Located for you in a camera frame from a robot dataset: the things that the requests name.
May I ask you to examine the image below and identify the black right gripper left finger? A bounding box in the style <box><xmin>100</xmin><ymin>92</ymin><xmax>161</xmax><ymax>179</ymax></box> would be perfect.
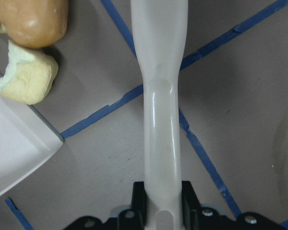
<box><xmin>117</xmin><ymin>181</ymin><xmax>147</xmax><ymax>230</ymax></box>

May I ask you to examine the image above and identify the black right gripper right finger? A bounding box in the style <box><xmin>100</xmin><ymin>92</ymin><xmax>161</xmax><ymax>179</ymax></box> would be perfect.
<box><xmin>182</xmin><ymin>181</ymin><xmax>222</xmax><ymax>230</ymax></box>

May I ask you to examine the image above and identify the white plastic dustpan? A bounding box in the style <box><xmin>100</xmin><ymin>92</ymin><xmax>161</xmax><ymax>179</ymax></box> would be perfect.
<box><xmin>0</xmin><ymin>73</ymin><xmax>63</xmax><ymax>196</ymax></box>

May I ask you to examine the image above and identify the pale bread piece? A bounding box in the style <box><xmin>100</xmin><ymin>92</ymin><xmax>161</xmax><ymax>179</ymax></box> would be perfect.
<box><xmin>0</xmin><ymin>40</ymin><xmax>59</xmax><ymax>105</ymax></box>

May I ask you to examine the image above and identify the white hand brush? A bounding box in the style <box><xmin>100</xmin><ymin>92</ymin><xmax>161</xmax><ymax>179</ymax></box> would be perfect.
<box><xmin>131</xmin><ymin>0</ymin><xmax>188</xmax><ymax>230</ymax></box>

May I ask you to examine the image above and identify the round brown bread bun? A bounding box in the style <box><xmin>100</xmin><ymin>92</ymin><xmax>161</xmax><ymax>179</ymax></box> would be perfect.
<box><xmin>0</xmin><ymin>0</ymin><xmax>69</xmax><ymax>48</ymax></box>

